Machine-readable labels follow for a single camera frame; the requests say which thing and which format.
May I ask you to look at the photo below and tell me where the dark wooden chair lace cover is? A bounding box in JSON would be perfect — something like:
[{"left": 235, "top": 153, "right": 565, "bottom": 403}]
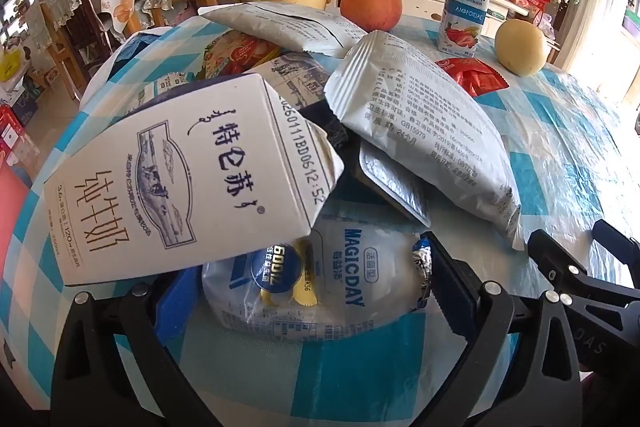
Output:
[{"left": 37, "top": 0, "right": 103, "bottom": 100}]

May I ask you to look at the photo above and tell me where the Magicday clear bread packet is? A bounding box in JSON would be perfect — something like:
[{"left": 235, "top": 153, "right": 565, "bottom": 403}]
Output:
[{"left": 201, "top": 214, "right": 433, "bottom": 343}]

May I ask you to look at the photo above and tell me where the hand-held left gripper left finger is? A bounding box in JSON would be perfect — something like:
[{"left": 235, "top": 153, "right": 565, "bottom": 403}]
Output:
[{"left": 50, "top": 266, "right": 221, "bottom": 427}]

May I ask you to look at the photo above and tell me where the pink plastic bin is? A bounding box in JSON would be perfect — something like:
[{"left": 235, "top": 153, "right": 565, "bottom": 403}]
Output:
[{"left": 0, "top": 161, "right": 32, "bottom": 270}]

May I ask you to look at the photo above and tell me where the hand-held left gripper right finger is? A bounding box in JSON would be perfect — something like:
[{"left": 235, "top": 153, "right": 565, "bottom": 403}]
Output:
[{"left": 419, "top": 231, "right": 585, "bottom": 427}]

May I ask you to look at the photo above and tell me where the red box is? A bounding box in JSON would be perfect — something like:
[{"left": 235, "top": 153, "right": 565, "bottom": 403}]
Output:
[{"left": 0, "top": 104, "right": 27, "bottom": 160}]

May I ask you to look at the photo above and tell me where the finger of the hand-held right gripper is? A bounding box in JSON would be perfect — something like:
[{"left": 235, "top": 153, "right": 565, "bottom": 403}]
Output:
[
  {"left": 594, "top": 218, "right": 640, "bottom": 281},
  {"left": 527, "top": 228, "right": 640, "bottom": 309}
]

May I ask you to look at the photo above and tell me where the white milk carton blue print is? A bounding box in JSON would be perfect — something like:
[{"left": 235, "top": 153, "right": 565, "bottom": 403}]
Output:
[{"left": 44, "top": 74, "right": 346, "bottom": 287}]

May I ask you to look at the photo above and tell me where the red snack packet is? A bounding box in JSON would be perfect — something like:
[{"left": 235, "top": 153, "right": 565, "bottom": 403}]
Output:
[{"left": 435, "top": 57, "right": 510, "bottom": 96}]

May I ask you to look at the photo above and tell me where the foil-lidded plastic tray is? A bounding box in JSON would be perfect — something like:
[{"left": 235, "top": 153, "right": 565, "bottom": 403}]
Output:
[{"left": 356, "top": 139, "right": 432, "bottom": 228}]

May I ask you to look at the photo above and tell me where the colourful snack wrapper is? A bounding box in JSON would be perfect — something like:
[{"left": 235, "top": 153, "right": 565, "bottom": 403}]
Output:
[{"left": 200, "top": 32, "right": 283, "bottom": 80}]

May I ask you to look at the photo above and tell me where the blue checked tablecloth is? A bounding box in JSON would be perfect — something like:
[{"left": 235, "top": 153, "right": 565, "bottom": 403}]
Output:
[{"left": 0, "top": 14, "right": 640, "bottom": 427}]

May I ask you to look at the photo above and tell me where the white yoghurt drink bottle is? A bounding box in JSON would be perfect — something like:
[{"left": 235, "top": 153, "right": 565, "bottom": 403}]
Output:
[{"left": 437, "top": 0, "right": 492, "bottom": 58}]

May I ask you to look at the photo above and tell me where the red gift bag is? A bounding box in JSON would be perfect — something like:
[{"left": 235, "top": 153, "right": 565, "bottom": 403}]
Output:
[{"left": 529, "top": 0, "right": 552, "bottom": 24}]

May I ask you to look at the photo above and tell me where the large grey printed packet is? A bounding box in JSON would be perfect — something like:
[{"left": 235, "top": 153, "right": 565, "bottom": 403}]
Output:
[{"left": 324, "top": 30, "right": 525, "bottom": 252}]

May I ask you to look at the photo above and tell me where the red apple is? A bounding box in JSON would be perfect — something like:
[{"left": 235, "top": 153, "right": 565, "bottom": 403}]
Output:
[{"left": 340, "top": 0, "right": 403, "bottom": 32}]

